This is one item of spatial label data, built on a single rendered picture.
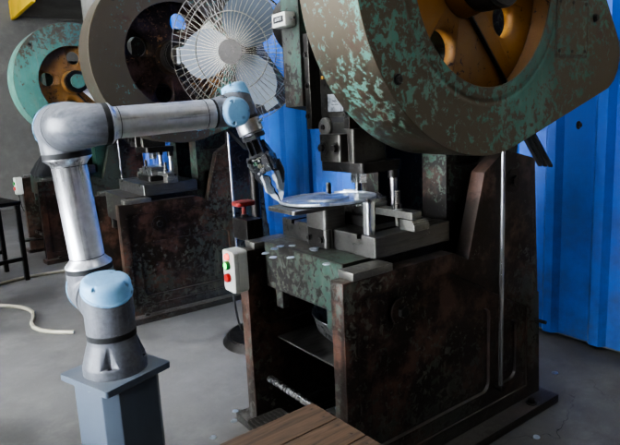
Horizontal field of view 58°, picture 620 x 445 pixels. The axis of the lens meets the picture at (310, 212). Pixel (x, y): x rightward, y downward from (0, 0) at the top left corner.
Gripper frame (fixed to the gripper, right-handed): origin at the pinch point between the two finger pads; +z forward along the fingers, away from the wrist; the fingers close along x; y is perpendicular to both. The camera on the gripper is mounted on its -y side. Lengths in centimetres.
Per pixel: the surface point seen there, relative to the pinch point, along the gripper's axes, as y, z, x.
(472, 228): -4, 30, 50
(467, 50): 20, -19, 61
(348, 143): 1.0, -7.3, 25.0
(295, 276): 5.6, 23.4, -3.3
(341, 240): 7.8, 17.5, 13.8
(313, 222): 3.0, 10.3, 7.2
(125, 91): -88, -63, -68
